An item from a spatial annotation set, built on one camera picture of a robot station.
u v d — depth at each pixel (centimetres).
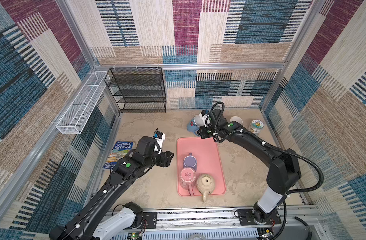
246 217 73
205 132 75
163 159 63
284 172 45
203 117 78
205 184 76
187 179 74
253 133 55
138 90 109
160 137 64
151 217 75
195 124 82
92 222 40
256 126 100
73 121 71
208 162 93
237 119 102
